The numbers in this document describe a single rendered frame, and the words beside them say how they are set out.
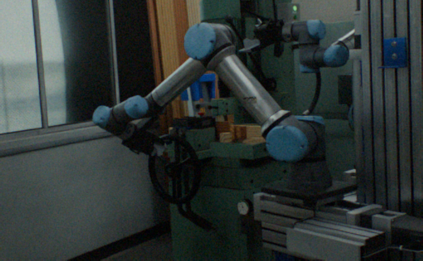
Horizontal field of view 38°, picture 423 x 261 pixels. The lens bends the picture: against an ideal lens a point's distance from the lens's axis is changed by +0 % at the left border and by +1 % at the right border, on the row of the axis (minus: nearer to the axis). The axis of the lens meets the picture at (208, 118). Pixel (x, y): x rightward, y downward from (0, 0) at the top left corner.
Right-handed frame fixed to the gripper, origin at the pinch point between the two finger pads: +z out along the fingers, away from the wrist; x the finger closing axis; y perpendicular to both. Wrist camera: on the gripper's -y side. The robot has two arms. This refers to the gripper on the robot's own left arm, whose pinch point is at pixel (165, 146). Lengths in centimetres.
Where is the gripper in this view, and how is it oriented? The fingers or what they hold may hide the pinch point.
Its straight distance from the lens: 242.7
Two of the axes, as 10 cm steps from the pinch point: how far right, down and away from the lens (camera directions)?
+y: -2.8, 9.1, -2.9
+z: 6.0, 4.1, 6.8
